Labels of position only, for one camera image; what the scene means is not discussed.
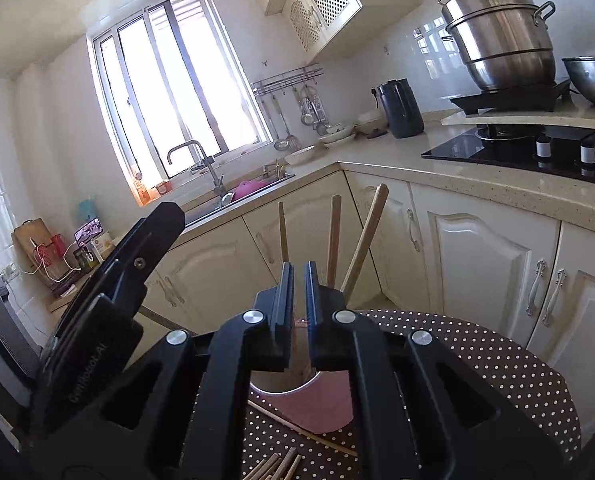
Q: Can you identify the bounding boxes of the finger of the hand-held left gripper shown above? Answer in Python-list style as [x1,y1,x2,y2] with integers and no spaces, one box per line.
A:
[52,202,186,331]

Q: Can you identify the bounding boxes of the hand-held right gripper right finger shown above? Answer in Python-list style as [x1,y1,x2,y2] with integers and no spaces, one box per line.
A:
[305,261,568,480]

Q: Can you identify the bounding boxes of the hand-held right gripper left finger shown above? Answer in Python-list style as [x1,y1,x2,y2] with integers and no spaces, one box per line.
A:
[42,261,296,480]

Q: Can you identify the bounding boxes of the single wooden chopstick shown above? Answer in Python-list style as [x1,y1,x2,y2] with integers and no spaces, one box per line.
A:
[326,195,342,288]
[340,183,389,298]
[248,400,359,457]
[278,202,289,263]

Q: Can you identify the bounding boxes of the pink cup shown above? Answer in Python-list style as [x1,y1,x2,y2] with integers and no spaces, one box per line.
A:
[248,310,354,434]

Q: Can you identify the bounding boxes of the bunch of wooden chopsticks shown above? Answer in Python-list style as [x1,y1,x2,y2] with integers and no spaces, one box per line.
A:
[245,449,303,480]

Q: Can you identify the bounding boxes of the smartphone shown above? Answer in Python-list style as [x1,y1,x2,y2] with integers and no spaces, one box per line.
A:
[74,216,103,243]

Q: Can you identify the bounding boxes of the orange bottle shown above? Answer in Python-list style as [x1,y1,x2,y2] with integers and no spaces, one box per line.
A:
[134,172,151,206]

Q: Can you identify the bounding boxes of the stainless steel sink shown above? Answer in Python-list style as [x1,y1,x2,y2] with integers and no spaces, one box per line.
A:
[180,170,297,228]

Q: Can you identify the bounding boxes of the red object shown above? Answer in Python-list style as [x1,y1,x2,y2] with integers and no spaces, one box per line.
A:
[36,236,68,273]

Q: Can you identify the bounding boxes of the metal sink faucet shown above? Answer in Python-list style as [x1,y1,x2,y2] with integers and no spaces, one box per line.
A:
[166,139,228,201]

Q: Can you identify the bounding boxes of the wooden cutting board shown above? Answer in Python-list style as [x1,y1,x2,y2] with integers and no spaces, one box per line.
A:
[12,217,53,281]

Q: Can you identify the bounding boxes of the red basin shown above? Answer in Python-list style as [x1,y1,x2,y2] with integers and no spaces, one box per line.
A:
[230,178,268,203]

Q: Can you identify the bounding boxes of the hanging metal ladle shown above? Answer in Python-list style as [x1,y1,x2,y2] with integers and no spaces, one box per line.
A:
[272,96,291,152]

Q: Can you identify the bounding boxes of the hanging metal spatula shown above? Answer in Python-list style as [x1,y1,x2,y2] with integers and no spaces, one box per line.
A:
[284,95,299,150]

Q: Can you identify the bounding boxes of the kitchen window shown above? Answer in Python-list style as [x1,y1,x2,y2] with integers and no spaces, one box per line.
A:
[86,0,278,201]

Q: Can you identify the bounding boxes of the cream lower kitchen cabinets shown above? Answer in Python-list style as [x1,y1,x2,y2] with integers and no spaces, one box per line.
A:
[52,170,595,411]

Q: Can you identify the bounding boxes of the hanging metal strainer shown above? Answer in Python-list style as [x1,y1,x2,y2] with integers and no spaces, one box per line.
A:
[299,86,315,126]

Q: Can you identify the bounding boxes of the hanging metal utensil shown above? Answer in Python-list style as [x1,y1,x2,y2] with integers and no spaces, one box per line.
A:
[308,91,329,137]

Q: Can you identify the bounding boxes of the black glass gas hob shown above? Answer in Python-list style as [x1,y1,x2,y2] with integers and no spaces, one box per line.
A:
[421,125,595,177]

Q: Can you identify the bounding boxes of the black electric kettle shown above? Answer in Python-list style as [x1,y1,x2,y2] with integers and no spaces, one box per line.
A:
[376,78,425,139]

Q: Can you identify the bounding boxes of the black induction cooker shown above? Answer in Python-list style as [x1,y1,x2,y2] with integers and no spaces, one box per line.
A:
[450,77,573,115]

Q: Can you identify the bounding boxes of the beige stone slab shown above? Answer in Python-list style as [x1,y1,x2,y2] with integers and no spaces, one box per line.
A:
[441,100,595,133]

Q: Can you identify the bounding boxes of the cream lattice door cabinet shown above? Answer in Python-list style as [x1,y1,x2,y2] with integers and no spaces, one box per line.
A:
[265,0,413,61]

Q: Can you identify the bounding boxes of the stainless steel steamer pot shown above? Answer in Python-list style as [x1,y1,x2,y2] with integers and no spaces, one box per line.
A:
[437,0,558,92]

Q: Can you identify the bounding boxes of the white cable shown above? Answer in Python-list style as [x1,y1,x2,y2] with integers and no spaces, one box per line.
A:
[28,242,83,281]

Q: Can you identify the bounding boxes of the metal wall utensil rack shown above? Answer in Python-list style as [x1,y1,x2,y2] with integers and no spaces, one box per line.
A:
[250,63,324,97]

